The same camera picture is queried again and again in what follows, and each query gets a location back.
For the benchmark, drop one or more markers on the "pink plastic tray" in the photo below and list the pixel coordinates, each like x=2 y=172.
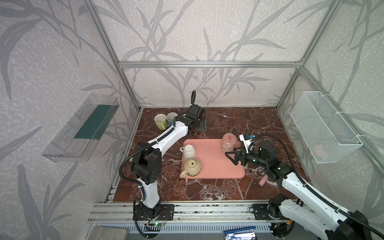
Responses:
x=215 y=165

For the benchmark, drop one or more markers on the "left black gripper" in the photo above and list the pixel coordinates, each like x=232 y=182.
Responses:
x=203 y=125

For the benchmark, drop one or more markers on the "clear plastic wall bin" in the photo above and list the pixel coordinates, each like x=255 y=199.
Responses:
x=77 y=140

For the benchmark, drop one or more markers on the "white wire mesh basket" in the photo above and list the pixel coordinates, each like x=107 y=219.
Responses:
x=320 y=123

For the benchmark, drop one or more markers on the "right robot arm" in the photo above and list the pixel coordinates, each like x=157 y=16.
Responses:
x=324 y=217

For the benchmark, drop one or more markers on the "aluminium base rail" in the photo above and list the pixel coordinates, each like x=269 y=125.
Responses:
x=185 y=217

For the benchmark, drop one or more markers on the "cream speckled squat mug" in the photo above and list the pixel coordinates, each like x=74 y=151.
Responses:
x=192 y=168

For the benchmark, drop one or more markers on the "blue polka dot mug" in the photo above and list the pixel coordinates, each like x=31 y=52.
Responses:
x=170 y=117

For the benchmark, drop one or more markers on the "pink ghost pattern mug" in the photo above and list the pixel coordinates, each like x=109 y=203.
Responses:
x=229 y=142

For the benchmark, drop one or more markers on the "light green ceramic mug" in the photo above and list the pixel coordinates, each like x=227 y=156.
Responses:
x=161 y=121

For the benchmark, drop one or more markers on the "white ceramic mug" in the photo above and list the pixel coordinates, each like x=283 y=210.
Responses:
x=188 y=152

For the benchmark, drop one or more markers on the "pink item in basket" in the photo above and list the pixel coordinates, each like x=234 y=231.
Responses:
x=320 y=151

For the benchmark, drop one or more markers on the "blue stapler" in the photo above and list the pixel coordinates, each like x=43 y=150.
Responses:
x=241 y=234

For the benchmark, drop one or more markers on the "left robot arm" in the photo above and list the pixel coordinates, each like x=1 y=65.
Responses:
x=144 y=166

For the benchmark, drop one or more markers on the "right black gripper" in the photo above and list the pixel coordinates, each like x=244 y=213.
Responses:
x=237 y=158

